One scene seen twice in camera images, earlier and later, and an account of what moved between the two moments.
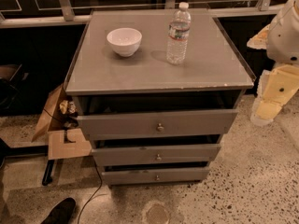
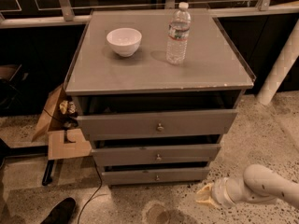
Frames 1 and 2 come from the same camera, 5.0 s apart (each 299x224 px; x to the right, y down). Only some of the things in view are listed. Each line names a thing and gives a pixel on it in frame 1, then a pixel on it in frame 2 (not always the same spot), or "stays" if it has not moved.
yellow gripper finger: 259,40 to 205,195
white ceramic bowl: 125,41 stays
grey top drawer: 158,124 stays
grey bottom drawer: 154,176 stays
